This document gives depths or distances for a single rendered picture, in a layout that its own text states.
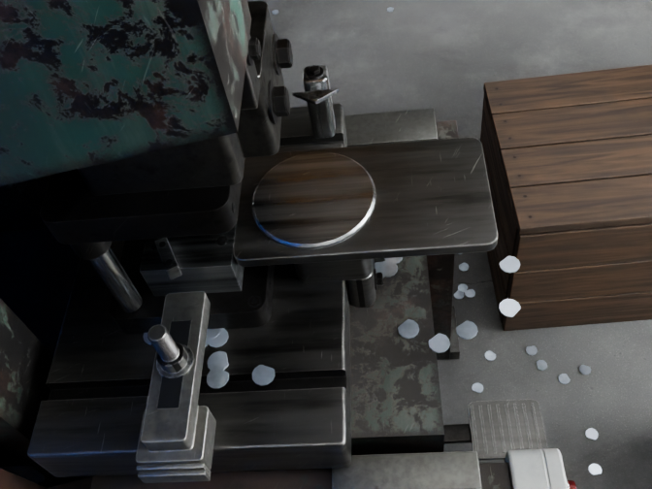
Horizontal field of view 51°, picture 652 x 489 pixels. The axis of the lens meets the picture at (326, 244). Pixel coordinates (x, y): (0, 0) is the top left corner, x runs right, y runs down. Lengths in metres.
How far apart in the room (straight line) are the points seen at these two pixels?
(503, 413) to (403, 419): 0.55
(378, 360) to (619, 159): 0.74
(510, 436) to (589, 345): 0.36
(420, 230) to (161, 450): 0.30
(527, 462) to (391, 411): 0.14
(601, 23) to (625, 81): 0.75
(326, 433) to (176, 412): 0.13
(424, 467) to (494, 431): 0.54
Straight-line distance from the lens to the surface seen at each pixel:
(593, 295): 1.44
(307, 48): 2.17
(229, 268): 0.66
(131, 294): 0.70
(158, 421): 0.63
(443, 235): 0.65
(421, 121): 0.95
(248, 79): 0.46
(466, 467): 0.69
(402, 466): 0.69
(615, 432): 1.44
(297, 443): 0.64
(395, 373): 0.73
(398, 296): 0.77
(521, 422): 1.24
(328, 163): 0.71
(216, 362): 0.69
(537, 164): 1.31
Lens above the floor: 1.30
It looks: 53 degrees down
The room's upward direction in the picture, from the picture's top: 11 degrees counter-clockwise
